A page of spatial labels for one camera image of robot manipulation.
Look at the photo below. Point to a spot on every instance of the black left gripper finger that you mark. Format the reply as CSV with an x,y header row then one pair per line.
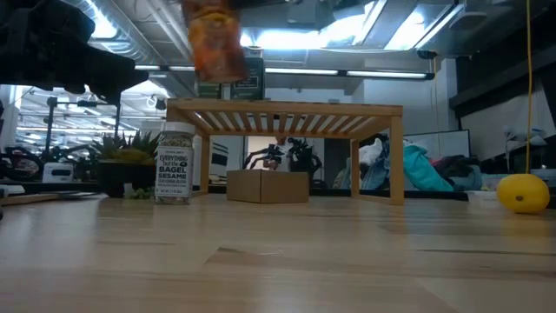
x,y
115,69
104,91

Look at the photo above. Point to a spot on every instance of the pile of clothes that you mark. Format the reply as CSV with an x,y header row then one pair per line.
x,y
421,174

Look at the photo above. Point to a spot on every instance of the white partition panel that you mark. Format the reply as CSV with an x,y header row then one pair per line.
x,y
447,145

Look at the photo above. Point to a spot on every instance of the white device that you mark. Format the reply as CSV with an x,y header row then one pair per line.
x,y
57,172

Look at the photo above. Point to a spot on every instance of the background robot arms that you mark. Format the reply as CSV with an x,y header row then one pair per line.
x,y
299,156

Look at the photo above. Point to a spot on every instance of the green black pepper tin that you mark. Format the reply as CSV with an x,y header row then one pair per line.
x,y
249,82

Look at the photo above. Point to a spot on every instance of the potted succulent plant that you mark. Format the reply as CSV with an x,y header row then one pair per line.
x,y
126,169

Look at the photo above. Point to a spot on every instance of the brown cardboard box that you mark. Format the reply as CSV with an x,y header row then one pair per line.
x,y
267,187

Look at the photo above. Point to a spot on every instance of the orange taco seasoning mix packet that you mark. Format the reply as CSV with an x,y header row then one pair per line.
x,y
215,43

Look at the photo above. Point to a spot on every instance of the wooden slatted shelf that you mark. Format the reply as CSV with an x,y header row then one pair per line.
x,y
282,108

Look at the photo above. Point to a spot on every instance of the bagel sesame seasoning jar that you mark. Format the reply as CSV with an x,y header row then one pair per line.
x,y
174,169

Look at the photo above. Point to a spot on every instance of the yellow lemon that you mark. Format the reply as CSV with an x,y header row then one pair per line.
x,y
523,193

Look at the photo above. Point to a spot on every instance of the ceiling tube light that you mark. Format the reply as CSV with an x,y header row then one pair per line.
x,y
382,75

